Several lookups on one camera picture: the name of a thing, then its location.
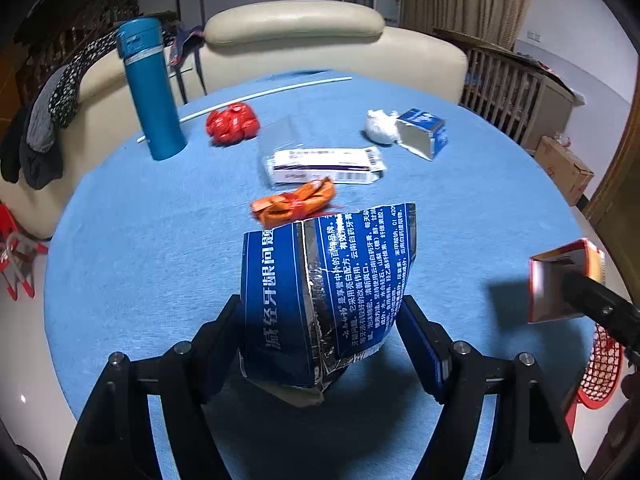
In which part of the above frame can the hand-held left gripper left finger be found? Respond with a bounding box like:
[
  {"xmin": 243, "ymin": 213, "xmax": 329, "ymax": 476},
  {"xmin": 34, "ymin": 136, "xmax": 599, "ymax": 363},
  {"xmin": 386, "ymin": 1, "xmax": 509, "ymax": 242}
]
[{"xmin": 60, "ymin": 294, "xmax": 246, "ymax": 480}]

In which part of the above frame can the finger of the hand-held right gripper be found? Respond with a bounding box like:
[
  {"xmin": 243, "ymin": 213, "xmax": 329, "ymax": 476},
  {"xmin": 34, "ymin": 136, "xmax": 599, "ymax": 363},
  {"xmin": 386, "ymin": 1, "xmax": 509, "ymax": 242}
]
[{"xmin": 560, "ymin": 271, "xmax": 640, "ymax": 366}]

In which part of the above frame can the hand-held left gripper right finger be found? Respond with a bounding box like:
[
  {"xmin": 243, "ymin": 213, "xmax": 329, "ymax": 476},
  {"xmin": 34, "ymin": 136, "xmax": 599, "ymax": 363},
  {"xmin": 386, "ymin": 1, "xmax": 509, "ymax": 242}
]
[{"xmin": 396, "ymin": 294, "xmax": 587, "ymax": 480}]

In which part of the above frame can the red white paper box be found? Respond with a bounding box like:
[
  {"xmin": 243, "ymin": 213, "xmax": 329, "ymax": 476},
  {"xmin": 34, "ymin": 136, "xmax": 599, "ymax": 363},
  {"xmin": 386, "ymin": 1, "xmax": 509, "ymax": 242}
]
[{"xmin": 528, "ymin": 239, "xmax": 607, "ymax": 324}]

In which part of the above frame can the torn blue printed carton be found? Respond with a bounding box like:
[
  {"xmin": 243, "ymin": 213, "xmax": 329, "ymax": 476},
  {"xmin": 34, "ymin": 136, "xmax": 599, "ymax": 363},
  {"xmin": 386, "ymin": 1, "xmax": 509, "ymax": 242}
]
[{"xmin": 239, "ymin": 202, "xmax": 418, "ymax": 407}]

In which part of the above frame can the red wrapper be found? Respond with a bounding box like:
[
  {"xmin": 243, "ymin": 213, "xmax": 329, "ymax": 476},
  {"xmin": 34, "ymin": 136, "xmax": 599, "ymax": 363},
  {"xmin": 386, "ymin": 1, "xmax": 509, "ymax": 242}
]
[{"xmin": 206, "ymin": 102, "xmax": 260, "ymax": 147}]

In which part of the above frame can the small blue silver-lined carton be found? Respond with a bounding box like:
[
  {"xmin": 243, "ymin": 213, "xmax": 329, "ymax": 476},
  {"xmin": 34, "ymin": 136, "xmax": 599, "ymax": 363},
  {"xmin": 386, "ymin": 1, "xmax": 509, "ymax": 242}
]
[{"xmin": 395, "ymin": 108, "xmax": 449, "ymax": 162}]

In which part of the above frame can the red plastic mesh basket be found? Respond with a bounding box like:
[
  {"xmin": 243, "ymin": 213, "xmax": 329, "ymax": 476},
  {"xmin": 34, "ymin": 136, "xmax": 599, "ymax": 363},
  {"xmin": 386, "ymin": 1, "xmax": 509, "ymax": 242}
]
[{"xmin": 577, "ymin": 322, "xmax": 625, "ymax": 413}]

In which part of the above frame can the blue tablecloth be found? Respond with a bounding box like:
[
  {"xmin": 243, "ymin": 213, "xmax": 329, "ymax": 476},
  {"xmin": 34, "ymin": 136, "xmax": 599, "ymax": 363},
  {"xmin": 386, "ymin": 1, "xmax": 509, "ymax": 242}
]
[{"xmin": 44, "ymin": 67, "xmax": 608, "ymax": 480}]

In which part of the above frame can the brown cardboard box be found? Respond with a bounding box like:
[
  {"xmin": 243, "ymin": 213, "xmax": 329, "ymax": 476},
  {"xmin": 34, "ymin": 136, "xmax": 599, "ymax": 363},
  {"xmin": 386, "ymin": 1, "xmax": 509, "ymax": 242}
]
[{"xmin": 534, "ymin": 135, "xmax": 596, "ymax": 207}]

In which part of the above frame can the orange crumpled wrapper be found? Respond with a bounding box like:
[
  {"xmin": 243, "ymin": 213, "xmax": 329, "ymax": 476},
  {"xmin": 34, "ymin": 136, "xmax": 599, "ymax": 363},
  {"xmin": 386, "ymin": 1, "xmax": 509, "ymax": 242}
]
[{"xmin": 250, "ymin": 177, "xmax": 337, "ymax": 228}]

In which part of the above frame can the white purple medicine box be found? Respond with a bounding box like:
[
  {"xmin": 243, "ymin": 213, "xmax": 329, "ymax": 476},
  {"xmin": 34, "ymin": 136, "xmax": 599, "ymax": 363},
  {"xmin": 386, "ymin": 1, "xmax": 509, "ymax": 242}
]
[{"xmin": 263, "ymin": 146, "xmax": 387, "ymax": 188}]

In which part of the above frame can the red folding stool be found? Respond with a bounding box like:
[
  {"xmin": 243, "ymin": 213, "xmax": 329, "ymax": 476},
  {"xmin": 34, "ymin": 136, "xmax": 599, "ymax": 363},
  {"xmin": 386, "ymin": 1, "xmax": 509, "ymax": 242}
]
[{"xmin": 0, "ymin": 200, "xmax": 51, "ymax": 301}]

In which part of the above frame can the clear plastic wrapper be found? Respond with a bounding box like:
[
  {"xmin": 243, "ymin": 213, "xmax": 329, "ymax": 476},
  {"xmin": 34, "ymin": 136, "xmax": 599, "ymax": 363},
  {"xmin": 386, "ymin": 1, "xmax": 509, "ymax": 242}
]
[{"xmin": 257, "ymin": 116, "xmax": 296, "ymax": 158}]

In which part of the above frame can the wooden slatted crib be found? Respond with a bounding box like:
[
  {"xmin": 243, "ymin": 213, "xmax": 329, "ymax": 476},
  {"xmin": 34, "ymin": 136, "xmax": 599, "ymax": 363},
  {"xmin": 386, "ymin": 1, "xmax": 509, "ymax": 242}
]
[{"xmin": 432, "ymin": 27, "xmax": 586, "ymax": 148}]

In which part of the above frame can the white crumpled tissue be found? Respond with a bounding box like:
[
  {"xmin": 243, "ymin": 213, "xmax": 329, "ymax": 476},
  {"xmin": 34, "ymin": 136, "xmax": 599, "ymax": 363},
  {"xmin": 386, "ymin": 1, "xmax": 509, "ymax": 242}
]
[{"xmin": 364, "ymin": 109, "xmax": 402, "ymax": 146}]

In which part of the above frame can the blue thermos bottle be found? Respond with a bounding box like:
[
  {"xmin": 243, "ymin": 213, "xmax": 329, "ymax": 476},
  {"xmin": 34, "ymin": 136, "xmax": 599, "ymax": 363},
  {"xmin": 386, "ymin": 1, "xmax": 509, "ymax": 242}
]
[{"xmin": 116, "ymin": 17, "xmax": 187, "ymax": 162}]

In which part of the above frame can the grey cloth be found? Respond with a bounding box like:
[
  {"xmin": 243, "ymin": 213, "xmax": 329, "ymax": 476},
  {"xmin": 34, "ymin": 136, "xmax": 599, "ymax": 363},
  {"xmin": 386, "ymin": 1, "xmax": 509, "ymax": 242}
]
[{"xmin": 20, "ymin": 67, "xmax": 66, "ymax": 191}]

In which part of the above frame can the thin white rod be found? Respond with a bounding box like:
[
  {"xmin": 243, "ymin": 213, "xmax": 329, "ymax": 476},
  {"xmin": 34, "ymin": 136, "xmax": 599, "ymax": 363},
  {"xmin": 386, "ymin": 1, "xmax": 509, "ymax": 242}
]
[{"xmin": 136, "ymin": 76, "xmax": 354, "ymax": 144}]

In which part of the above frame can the black white dotted cloth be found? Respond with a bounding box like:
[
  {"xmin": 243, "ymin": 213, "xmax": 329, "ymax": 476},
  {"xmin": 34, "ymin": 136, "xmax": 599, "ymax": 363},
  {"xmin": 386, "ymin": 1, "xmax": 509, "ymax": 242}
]
[{"xmin": 47, "ymin": 27, "xmax": 121, "ymax": 131}]

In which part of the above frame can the cream leather sofa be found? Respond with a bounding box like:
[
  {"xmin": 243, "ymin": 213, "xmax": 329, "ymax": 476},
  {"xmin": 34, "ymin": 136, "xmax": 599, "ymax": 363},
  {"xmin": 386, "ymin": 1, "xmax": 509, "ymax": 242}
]
[{"xmin": 0, "ymin": 0, "xmax": 469, "ymax": 241}]

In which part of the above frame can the white standing air conditioner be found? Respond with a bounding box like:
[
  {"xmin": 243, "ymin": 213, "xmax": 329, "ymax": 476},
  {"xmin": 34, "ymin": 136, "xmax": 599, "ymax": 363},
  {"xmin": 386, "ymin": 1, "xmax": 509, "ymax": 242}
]
[{"xmin": 372, "ymin": 0, "xmax": 402, "ymax": 28}]

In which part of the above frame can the wooden door frame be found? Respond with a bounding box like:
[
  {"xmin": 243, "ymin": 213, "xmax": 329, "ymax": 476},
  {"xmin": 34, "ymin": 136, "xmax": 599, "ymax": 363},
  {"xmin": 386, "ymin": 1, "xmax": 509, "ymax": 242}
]
[{"xmin": 582, "ymin": 125, "xmax": 640, "ymax": 231}]

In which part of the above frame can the colourful strapped bag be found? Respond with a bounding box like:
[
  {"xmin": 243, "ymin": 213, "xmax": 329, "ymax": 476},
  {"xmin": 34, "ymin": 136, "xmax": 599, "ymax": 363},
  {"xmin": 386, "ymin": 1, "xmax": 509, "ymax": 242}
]
[{"xmin": 167, "ymin": 22, "xmax": 208, "ymax": 106}]

